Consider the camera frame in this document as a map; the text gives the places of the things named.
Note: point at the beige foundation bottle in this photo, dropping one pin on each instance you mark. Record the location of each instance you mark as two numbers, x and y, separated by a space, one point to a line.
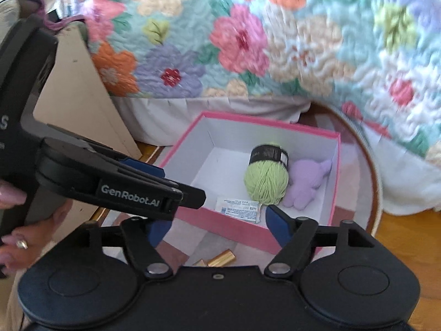
222 258

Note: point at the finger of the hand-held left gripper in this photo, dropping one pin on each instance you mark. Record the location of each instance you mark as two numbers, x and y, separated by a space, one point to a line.
137 194
141 168

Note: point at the green yarn ball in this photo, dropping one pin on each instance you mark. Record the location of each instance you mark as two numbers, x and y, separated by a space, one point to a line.
265 179

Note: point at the checkered rug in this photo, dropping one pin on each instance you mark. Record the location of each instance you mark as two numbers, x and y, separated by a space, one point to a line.
351 193

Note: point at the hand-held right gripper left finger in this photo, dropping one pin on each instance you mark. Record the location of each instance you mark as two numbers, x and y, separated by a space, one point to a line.
158 231

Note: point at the purple plush toy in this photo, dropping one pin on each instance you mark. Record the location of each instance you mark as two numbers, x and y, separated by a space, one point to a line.
303 182

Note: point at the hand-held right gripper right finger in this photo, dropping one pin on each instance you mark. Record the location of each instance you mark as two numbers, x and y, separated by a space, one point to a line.
279 224

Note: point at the purple knitted cloth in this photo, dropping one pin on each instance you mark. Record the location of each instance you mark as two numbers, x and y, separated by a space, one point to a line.
62 24

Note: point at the floral quilt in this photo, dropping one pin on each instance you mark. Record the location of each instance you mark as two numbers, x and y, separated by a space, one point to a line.
241 41

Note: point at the person's left hand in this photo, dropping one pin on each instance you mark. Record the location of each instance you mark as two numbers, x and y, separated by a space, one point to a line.
20 248

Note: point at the white packet with orange label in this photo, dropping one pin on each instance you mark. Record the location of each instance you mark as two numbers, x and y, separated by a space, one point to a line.
237 208

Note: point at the beige furniture panel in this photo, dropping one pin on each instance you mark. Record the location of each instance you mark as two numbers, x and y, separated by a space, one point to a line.
75 93

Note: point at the pink box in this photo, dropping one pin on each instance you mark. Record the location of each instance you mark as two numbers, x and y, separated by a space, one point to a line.
234 227

